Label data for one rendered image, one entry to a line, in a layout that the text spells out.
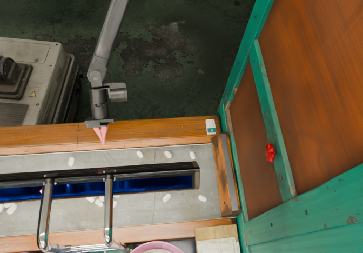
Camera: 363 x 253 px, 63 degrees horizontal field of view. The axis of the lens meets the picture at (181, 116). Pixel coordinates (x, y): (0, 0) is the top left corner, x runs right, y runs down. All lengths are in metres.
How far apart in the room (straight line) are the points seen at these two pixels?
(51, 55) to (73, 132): 0.73
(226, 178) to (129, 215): 0.38
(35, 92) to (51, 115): 0.15
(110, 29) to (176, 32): 1.54
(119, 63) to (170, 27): 0.54
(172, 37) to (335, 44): 2.05
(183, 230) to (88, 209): 0.36
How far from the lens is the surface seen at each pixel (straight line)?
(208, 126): 1.22
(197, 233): 1.11
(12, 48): 2.01
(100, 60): 1.03
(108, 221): 0.77
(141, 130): 1.22
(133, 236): 1.12
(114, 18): 1.04
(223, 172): 1.09
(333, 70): 0.53
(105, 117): 1.07
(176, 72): 2.29
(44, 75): 1.82
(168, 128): 1.22
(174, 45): 2.45
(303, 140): 0.63
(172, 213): 1.15
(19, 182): 0.87
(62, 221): 1.20
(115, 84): 1.06
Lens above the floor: 1.88
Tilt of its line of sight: 63 degrees down
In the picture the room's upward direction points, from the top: 7 degrees clockwise
